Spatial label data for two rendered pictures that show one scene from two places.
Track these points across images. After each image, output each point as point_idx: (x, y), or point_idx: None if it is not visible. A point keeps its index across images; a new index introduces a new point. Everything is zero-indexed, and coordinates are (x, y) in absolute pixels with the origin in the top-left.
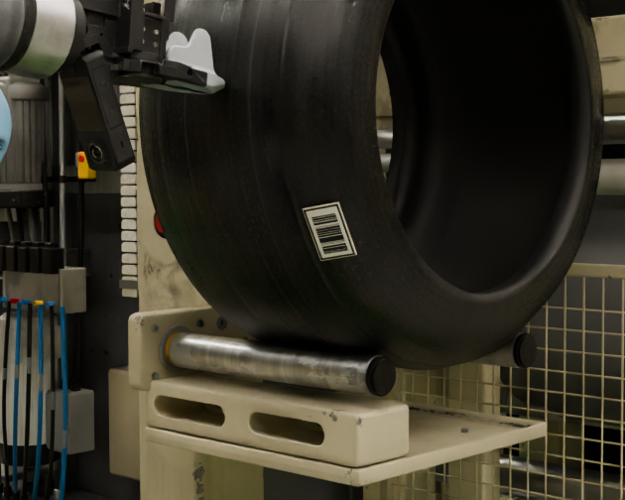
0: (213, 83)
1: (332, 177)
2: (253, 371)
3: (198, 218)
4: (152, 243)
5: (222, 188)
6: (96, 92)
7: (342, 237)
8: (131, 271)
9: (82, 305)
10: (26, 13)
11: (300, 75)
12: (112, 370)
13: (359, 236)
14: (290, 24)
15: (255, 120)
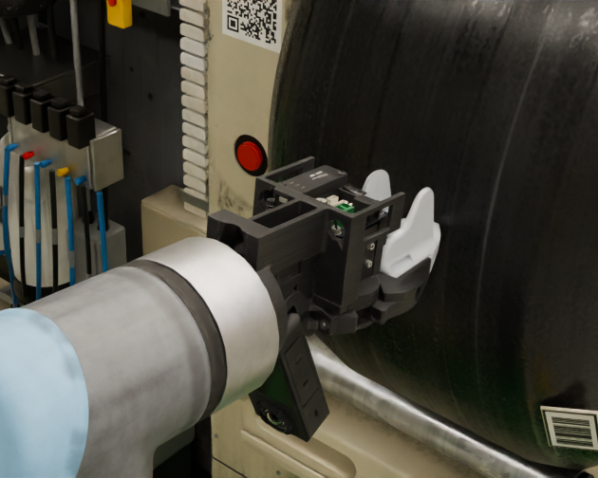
0: (434, 260)
1: (591, 375)
2: (395, 427)
3: (364, 340)
4: (232, 174)
5: (414, 339)
6: (289, 376)
7: (589, 437)
8: (197, 186)
9: (119, 173)
10: (212, 385)
11: (569, 258)
12: (145, 203)
13: None
14: (564, 182)
15: (488, 300)
